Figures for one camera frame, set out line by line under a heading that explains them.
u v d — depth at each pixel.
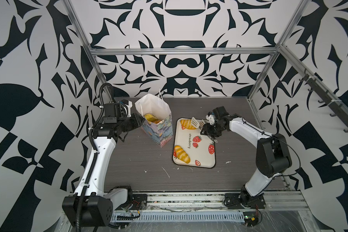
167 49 0.92
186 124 1.01
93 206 0.36
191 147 0.94
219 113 0.75
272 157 0.48
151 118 0.93
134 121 0.65
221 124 0.70
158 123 0.74
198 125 0.92
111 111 0.55
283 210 0.73
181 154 0.87
